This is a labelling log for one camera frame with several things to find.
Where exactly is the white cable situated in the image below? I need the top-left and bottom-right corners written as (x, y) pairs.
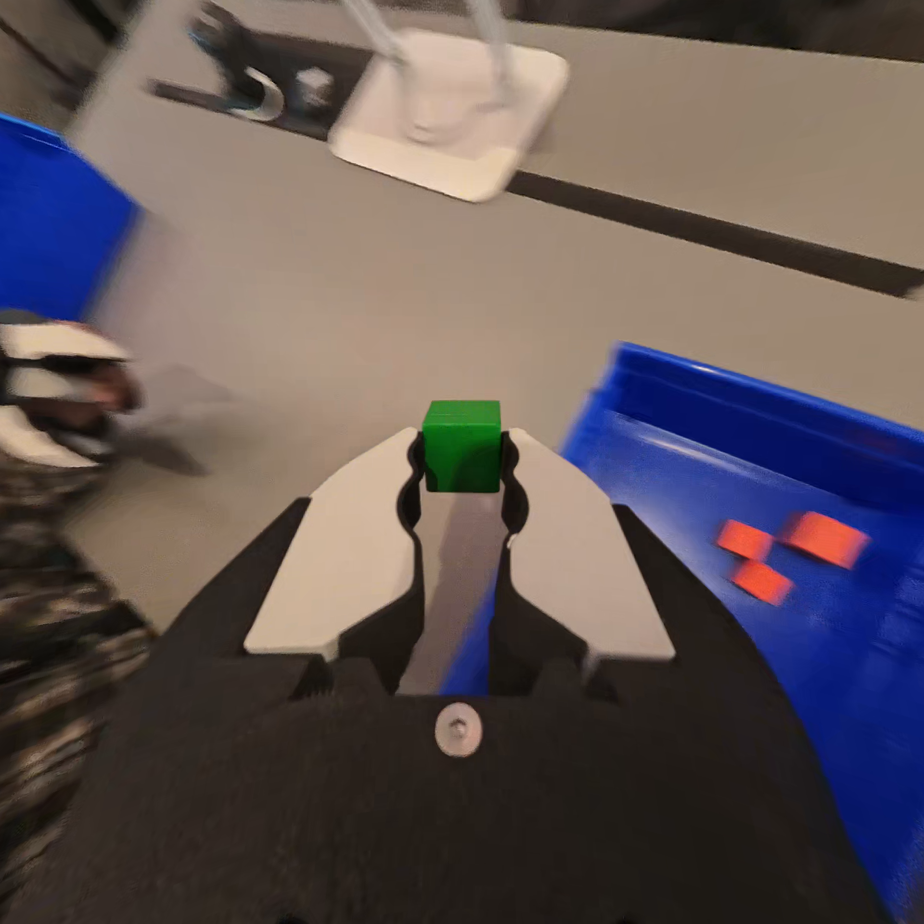
top-left (238, 68), bottom-right (286, 122)

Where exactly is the black power box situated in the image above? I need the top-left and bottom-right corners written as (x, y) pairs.
top-left (189, 7), bottom-right (261, 109)

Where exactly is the person's left hand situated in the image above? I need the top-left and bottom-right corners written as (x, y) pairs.
top-left (68, 361), bottom-right (145, 434)

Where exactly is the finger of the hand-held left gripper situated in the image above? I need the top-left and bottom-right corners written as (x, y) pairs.
top-left (3, 364), bottom-right (109, 404)
top-left (0, 321), bottom-right (134, 362)

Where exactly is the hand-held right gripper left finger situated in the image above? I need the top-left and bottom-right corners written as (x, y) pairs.
top-left (243, 426), bottom-right (425, 661)

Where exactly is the red wooden cube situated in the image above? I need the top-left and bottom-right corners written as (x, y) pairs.
top-left (715, 518), bottom-right (775, 560)
top-left (781, 511), bottom-right (871, 570)
top-left (729, 559), bottom-right (795, 607)

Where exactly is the person's left forearm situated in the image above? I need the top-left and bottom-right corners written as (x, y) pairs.
top-left (0, 462), bottom-right (158, 896)

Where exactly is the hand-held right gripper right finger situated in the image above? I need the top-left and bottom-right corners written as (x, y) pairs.
top-left (493, 427), bottom-right (677, 667)

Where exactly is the blue-edged black box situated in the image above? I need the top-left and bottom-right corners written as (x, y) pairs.
top-left (292, 66), bottom-right (336, 109)

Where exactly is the white monitor base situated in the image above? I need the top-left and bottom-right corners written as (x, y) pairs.
top-left (328, 0), bottom-right (571, 205)

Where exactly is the green wooden cube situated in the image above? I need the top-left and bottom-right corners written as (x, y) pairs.
top-left (421, 400), bottom-right (502, 494)

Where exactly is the blue plastic container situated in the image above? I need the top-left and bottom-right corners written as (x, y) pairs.
top-left (439, 341), bottom-right (924, 924)

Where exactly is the blue plastic bin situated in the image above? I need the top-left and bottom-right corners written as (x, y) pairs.
top-left (0, 112), bottom-right (145, 326)

